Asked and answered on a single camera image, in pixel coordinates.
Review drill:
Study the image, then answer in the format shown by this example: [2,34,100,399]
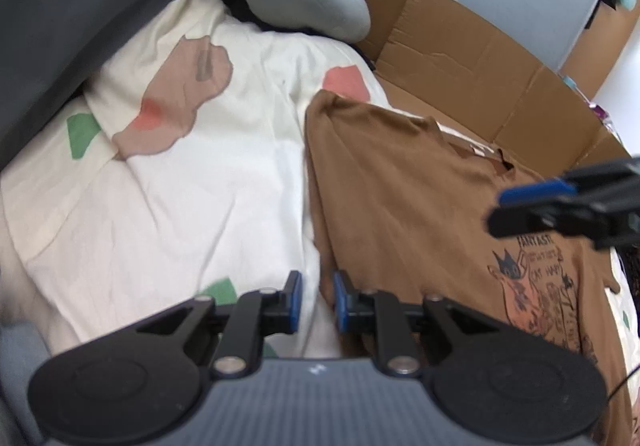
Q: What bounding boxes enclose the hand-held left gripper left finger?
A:
[136,270,304,379]

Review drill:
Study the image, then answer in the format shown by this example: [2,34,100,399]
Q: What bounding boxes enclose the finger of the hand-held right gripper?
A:
[487,198,601,239]
[499,180,576,207]

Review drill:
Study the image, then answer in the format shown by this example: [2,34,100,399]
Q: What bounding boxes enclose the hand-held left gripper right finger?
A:
[332,270,506,377]

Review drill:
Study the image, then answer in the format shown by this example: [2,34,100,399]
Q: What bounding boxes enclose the brown printed T-shirt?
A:
[304,90,636,446]

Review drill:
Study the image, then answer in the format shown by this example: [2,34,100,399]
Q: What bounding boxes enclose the flattened cardboard sheet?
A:
[295,0,631,177]

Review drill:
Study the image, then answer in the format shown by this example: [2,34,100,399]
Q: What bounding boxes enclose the cream bear-print blanket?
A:
[0,0,640,362]

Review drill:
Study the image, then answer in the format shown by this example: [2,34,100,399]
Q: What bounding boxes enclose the dark grey pillow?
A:
[0,0,201,167]

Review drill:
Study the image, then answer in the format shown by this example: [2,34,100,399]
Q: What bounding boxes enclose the black cable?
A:
[607,361,640,402]

